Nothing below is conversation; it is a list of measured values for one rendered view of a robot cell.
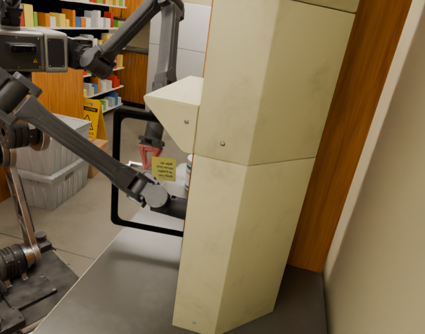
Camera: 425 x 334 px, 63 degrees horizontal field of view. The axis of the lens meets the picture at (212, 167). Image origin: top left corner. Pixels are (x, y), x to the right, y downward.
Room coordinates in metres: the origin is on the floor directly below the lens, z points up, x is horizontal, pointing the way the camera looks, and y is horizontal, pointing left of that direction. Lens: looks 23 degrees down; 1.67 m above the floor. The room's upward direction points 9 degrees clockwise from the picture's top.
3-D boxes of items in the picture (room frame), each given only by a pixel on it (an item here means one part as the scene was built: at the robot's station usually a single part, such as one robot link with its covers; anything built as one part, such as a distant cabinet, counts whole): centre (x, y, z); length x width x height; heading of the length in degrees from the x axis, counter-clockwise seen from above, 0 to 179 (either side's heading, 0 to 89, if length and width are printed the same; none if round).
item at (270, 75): (0.78, -0.11, 1.33); 0.32 x 0.25 x 0.77; 170
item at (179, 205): (0.81, 0.06, 1.19); 0.10 x 0.07 x 0.07; 174
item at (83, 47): (1.45, 0.58, 1.45); 0.09 x 0.08 x 0.12; 143
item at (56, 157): (2.72, 1.39, 0.49); 0.60 x 0.42 x 0.33; 170
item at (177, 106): (0.81, 0.07, 1.46); 0.32 x 0.12 x 0.10; 170
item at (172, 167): (0.97, 0.16, 1.19); 0.30 x 0.01 x 0.40; 86
